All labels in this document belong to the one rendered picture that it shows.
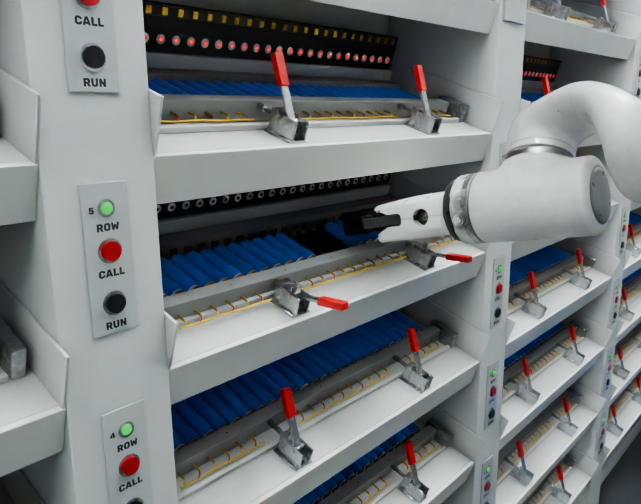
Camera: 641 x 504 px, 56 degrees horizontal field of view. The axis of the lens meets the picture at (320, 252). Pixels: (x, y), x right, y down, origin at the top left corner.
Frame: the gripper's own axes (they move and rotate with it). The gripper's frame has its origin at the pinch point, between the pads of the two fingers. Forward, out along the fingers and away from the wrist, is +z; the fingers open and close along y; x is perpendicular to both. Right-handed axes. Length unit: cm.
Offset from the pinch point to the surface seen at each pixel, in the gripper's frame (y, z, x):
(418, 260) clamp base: 6.1, -3.9, -6.9
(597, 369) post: 93, 5, -52
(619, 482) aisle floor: 124, 13, -99
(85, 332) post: -44.8, -6.9, -3.4
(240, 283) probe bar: -24.6, -1.6, -3.7
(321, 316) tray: -16.9, -5.4, -9.2
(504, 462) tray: 52, 12, -60
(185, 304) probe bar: -32.1, -2.0, -4.2
